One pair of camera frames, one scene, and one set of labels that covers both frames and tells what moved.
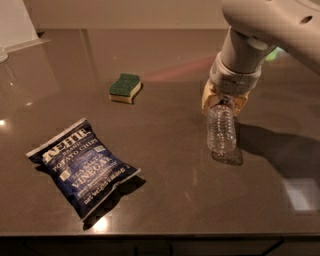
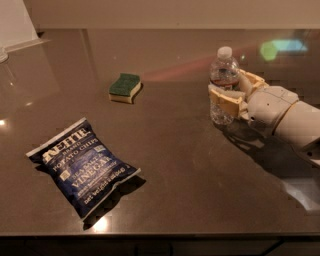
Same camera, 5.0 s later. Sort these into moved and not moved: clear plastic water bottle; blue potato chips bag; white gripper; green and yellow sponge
Moved: white gripper; clear plastic water bottle
Not moved: green and yellow sponge; blue potato chips bag
